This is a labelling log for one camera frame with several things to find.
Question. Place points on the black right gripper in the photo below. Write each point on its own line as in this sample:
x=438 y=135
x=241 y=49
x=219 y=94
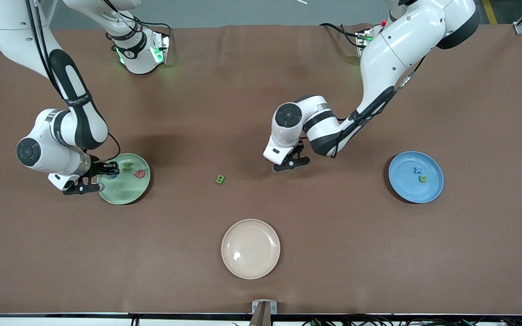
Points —
x=98 y=169

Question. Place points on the green letter N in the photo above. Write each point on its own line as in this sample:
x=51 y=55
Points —
x=128 y=167

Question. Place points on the red foam letter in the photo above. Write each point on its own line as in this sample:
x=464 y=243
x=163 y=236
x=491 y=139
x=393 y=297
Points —
x=140 y=174

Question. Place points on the green letter B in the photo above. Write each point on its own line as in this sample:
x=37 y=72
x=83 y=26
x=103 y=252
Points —
x=220 y=179

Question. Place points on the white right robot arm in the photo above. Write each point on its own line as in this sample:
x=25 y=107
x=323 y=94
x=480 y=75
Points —
x=39 y=154

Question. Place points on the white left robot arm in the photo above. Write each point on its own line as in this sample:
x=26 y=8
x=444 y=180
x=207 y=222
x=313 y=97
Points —
x=397 y=50

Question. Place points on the green plate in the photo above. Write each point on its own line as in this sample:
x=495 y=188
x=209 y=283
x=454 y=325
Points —
x=125 y=192

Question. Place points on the brown table mat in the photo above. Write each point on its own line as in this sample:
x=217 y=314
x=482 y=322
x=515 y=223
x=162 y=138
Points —
x=61 y=249

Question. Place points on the cream plate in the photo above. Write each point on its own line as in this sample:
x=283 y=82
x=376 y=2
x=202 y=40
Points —
x=250 y=249

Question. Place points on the grey base connector plate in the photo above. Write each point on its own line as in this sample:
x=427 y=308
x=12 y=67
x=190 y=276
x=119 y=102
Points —
x=361 y=38
x=165 y=45

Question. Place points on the blue plate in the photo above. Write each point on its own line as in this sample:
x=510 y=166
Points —
x=417 y=190

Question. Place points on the grey metal bracket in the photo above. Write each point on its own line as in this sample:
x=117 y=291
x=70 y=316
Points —
x=255 y=305

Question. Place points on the tan camera post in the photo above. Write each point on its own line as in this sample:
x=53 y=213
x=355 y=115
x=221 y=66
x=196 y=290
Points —
x=261 y=319

